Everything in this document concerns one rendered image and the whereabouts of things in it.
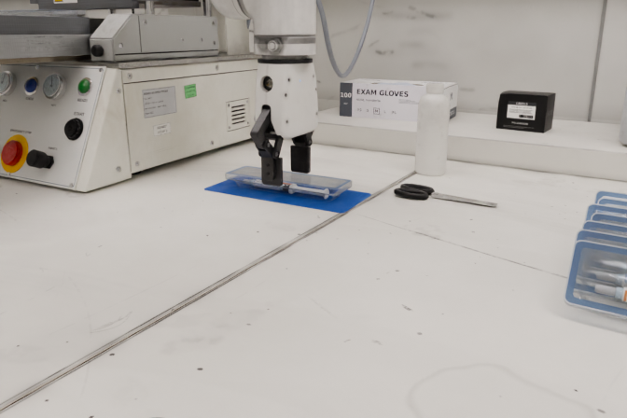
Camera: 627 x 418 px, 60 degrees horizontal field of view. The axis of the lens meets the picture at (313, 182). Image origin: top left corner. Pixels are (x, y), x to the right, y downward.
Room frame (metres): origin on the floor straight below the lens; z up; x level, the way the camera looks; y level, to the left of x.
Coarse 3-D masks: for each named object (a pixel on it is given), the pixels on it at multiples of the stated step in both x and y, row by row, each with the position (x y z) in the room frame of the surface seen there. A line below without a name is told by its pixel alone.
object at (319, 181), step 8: (240, 168) 0.80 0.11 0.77; (248, 168) 0.80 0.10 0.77; (256, 168) 0.80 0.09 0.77; (248, 176) 0.75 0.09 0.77; (256, 176) 0.75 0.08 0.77; (288, 176) 0.75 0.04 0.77; (296, 176) 0.75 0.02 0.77; (304, 176) 0.75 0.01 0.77; (312, 176) 0.75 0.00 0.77; (320, 176) 0.75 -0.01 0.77; (304, 184) 0.71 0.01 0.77; (312, 184) 0.71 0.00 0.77; (320, 184) 0.71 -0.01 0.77; (328, 184) 0.71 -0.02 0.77; (336, 184) 0.71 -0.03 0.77; (344, 184) 0.71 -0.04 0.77
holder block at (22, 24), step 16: (0, 16) 0.73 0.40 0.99; (16, 16) 0.75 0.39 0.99; (32, 16) 0.77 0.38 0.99; (48, 16) 0.79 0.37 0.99; (0, 32) 0.73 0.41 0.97; (16, 32) 0.75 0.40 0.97; (32, 32) 0.77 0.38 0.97; (48, 32) 0.79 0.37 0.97; (64, 32) 0.81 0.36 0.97; (80, 32) 0.84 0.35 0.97
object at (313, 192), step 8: (232, 176) 0.77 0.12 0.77; (240, 176) 0.76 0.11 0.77; (328, 176) 0.75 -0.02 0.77; (240, 184) 0.77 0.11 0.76; (248, 184) 0.76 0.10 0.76; (256, 184) 0.76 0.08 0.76; (264, 184) 0.74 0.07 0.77; (288, 184) 0.72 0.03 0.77; (296, 184) 0.72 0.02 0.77; (280, 192) 0.74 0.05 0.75; (288, 192) 0.73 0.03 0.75; (296, 192) 0.73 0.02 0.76; (304, 192) 0.72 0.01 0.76; (312, 192) 0.71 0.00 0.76; (320, 192) 0.70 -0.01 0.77; (328, 192) 0.69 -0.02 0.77; (336, 192) 0.69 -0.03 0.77; (328, 200) 0.70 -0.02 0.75
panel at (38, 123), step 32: (0, 64) 0.93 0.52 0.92; (32, 64) 0.89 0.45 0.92; (0, 96) 0.89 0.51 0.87; (32, 96) 0.86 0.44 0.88; (64, 96) 0.83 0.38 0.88; (96, 96) 0.80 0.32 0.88; (0, 128) 0.86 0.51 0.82; (32, 128) 0.83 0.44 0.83; (0, 160) 0.83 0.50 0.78; (64, 160) 0.77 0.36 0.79
